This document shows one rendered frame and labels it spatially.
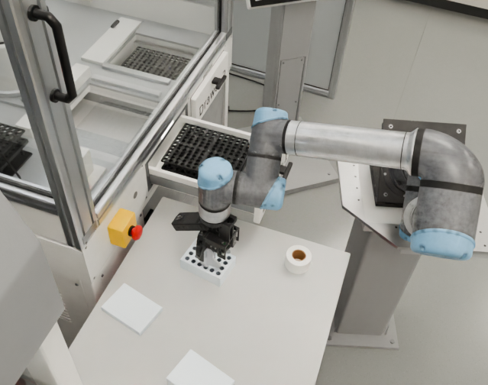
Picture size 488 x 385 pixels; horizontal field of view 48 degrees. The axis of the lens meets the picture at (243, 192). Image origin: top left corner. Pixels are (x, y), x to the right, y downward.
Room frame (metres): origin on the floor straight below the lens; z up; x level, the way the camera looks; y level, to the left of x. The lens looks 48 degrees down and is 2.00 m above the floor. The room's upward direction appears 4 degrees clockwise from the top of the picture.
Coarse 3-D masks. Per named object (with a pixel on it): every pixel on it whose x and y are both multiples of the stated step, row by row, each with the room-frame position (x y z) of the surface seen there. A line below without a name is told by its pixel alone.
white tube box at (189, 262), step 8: (192, 248) 0.89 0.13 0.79; (184, 256) 0.85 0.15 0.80; (192, 256) 0.86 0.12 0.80; (216, 256) 0.86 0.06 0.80; (232, 256) 0.87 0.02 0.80; (184, 264) 0.84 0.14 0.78; (192, 264) 0.83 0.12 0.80; (200, 264) 0.84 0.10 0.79; (224, 264) 0.85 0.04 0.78; (232, 264) 0.85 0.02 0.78; (192, 272) 0.83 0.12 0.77; (200, 272) 0.82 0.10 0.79; (208, 272) 0.81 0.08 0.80; (216, 272) 0.81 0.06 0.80; (224, 272) 0.81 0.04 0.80; (208, 280) 0.80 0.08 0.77; (216, 280) 0.79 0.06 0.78; (224, 280) 0.81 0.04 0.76
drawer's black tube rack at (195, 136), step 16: (192, 128) 1.25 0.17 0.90; (176, 144) 1.18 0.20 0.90; (192, 144) 1.18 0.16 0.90; (208, 144) 1.22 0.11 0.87; (224, 144) 1.19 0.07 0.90; (240, 144) 1.19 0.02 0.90; (160, 160) 1.11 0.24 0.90; (176, 160) 1.11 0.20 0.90; (192, 160) 1.14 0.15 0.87; (192, 176) 1.08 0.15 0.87
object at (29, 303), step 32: (0, 192) 0.37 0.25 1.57; (0, 224) 0.34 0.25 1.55; (0, 256) 0.32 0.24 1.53; (32, 256) 0.34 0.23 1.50; (0, 288) 0.29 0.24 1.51; (32, 288) 0.32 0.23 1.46; (0, 320) 0.27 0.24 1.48; (32, 320) 0.31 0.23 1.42; (0, 352) 0.26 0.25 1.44; (32, 352) 0.29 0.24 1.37; (64, 352) 0.35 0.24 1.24; (0, 384) 0.24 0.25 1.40; (64, 384) 0.33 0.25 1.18
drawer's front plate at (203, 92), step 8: (224, 56) 1.60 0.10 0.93; (216, 64) 1.55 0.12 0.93; (224, 64) 1.59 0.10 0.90; (208, 72) 1.51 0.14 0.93; (216, 72) 1.53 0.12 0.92; (224, 72) 1.60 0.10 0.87; (208, 80) 1.46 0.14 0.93; (200, 88) 1.42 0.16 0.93; (208, 88) 1.46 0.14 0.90; (192, 96) 1.37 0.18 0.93; (200, 96) 1.39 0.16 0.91; (192, 104) 1.36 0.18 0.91; (200, 104) 1.39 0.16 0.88; (208, 104) 1.46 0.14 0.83; (192, 112) 1.36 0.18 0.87
